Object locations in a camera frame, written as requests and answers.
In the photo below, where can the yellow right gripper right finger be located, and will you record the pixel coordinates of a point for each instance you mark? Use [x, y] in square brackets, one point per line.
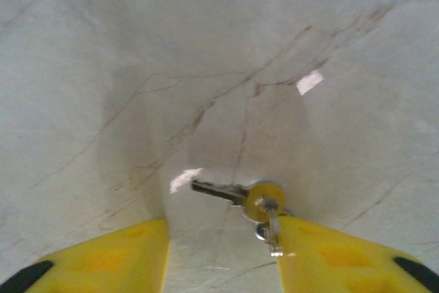
[343, 262]

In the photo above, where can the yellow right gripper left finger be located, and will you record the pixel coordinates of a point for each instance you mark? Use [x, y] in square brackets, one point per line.
[103, 262]

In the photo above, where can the silver key with brass head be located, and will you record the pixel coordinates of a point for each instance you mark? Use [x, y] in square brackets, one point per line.
[255, 210]

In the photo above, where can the white tape piece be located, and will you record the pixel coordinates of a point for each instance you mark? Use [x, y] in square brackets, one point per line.
[181, 179]
[309, 82]

